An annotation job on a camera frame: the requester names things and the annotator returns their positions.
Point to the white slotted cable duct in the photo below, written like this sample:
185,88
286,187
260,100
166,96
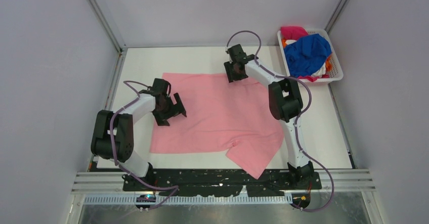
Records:
151,199

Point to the magenta t shirt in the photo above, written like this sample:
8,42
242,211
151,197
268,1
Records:
293,32

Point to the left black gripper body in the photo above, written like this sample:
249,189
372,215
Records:
166,108

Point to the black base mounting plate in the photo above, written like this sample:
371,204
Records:
216,182

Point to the white plastic laundry basket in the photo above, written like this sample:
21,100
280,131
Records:
311,59

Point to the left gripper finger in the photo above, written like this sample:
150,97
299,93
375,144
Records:
161,120
178,106

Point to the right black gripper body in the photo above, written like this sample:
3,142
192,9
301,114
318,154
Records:
235,73

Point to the blue t shirt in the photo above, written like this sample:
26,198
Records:
306,55

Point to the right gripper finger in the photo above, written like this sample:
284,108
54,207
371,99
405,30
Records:
230,71
241,75

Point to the pink t shirt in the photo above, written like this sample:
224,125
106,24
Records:
221,116

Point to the aluminium frame rail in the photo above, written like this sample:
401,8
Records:
341,180

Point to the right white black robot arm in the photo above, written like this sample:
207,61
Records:
285,104

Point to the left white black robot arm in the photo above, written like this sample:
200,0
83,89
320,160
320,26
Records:
113,136

